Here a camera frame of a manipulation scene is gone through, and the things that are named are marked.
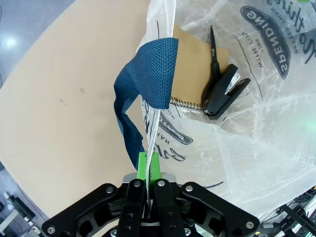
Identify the brown spiral notebook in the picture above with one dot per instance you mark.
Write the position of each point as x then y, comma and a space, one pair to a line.
192, 69

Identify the black metal frame bar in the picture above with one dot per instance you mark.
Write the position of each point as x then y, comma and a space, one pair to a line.
296, 214

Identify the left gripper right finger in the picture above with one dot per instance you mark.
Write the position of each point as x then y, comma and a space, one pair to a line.
165, 202

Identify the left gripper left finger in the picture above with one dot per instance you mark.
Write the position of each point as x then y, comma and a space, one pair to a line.
133, 202

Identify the black stapler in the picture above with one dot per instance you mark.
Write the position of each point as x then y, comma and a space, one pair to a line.
227, 89

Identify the black scissors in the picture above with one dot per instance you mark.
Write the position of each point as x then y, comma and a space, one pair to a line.
214, 59

